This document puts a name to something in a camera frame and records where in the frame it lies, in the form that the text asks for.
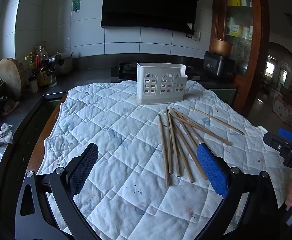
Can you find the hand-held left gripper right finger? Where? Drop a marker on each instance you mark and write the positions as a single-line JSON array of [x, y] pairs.
[[212, 170]]

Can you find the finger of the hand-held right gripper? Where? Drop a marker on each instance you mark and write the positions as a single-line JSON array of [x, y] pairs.
[[287, 133], [273, 140]]

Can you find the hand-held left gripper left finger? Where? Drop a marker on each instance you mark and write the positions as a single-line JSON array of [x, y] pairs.
[[84, 170]]

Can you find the pile of wooden chopsticks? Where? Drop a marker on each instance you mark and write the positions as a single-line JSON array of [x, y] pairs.
[[170, 132]]

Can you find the white plastic utensil holder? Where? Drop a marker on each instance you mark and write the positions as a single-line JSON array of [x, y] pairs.
[[158, 99]]

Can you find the person's right hand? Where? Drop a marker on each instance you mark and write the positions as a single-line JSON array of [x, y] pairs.
[[291, 190]]

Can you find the white patterned panel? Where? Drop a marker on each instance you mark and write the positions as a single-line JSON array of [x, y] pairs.
[[284, 110]]

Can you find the white quilted mat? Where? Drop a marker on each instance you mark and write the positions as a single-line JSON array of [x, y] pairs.
[[126, 135]]

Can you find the wooden glass-door cabinet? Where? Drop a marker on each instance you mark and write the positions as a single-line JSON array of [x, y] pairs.
[[257, 55]]

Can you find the grey dish rag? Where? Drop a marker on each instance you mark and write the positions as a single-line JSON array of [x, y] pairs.
[[4, 135]]

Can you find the black countertop appliance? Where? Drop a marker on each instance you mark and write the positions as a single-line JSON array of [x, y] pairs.
[[215, 63]]

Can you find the clear glass jar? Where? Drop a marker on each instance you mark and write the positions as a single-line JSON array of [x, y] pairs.
[[52, 79]]

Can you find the ginger root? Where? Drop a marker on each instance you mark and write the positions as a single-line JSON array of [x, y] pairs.
[[9, 107]]

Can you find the black gas stove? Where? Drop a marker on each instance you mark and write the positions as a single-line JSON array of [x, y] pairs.
[[126, 72]]

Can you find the copper coloured pot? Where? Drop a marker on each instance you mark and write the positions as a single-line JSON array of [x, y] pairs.
[[220, 47]]

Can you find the grey lidded pot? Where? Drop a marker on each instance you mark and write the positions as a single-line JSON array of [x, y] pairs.
[[64, 65]]

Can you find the white and green box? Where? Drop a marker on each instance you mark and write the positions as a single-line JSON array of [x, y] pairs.
[[232, 27]]

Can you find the round wooden cutting board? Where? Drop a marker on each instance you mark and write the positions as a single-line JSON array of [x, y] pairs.
[[8, 77]]

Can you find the yellow-capped bottle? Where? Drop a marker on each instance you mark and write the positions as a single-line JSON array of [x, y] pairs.
[[32, 61]]

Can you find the yellow box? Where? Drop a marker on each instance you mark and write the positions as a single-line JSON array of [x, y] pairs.
[[234, 0]]

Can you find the black range hood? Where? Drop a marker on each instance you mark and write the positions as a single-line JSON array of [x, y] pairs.
[[148, 2]]

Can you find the white wall socket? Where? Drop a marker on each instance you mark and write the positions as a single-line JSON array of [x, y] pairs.
[[197, 35]]

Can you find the green wall hook sticker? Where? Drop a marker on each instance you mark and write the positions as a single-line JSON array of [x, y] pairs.
[[76, 4]]

